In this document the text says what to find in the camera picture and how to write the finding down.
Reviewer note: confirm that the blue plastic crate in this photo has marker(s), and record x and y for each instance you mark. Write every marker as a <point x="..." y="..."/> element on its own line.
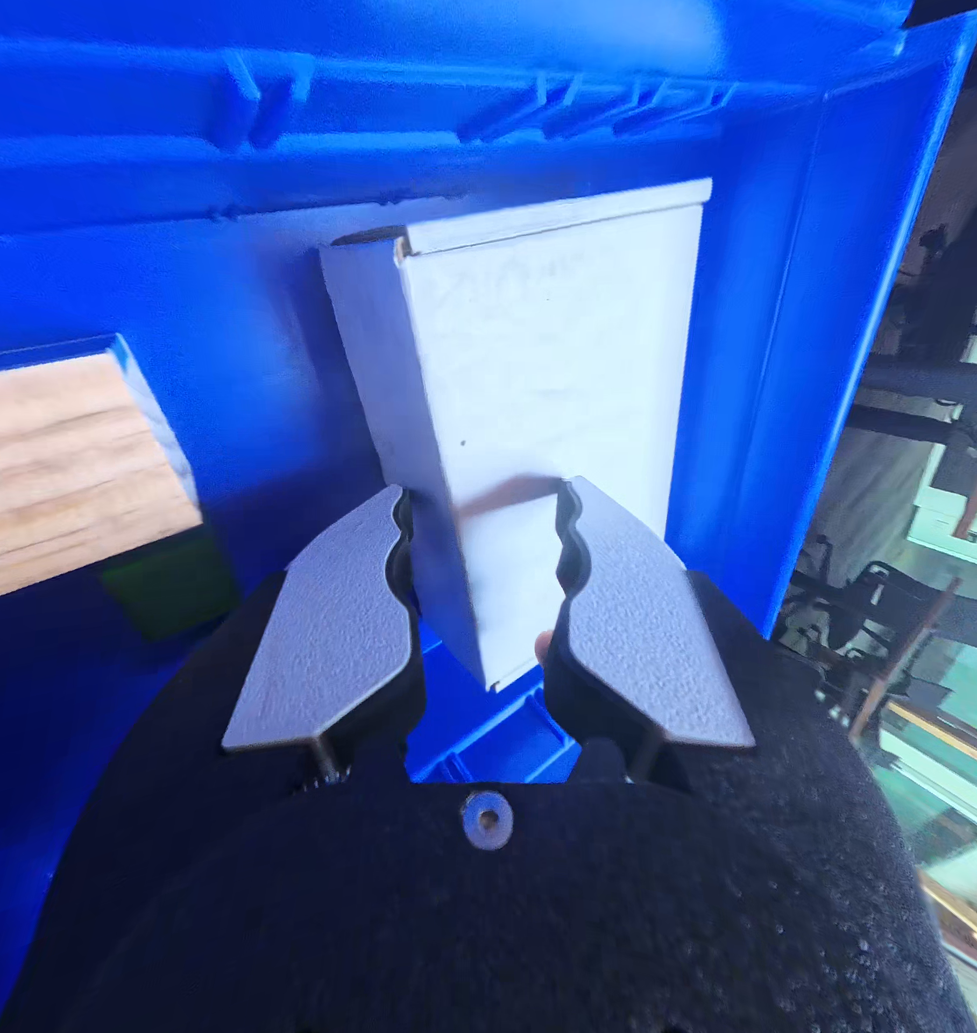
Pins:
<point x="133" y="202"/>

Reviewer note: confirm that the pale storage box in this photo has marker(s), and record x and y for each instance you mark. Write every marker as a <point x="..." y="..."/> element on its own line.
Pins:
<point x="936" y="504"/>

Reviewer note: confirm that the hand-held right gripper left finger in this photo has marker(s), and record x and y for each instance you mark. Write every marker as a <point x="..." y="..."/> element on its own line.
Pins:
<point x="327" y="629"/>

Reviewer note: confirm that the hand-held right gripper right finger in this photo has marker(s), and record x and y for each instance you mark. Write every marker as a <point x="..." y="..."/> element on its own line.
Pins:
<point x="642" y="629"/>

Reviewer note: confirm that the wooden cube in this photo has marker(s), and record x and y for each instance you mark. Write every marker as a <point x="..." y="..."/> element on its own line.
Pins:
<point x="69" y="468"/>

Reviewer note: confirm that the brown cardboard box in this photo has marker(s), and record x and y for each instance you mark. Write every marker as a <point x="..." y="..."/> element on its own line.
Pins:
<point x="537" y="339"/>

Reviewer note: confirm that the black chair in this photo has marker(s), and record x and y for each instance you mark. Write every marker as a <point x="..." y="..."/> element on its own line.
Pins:
<point x="868" y="601"/>

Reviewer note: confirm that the green cube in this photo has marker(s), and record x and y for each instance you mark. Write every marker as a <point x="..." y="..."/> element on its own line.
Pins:
<point x="174" y="589"/>

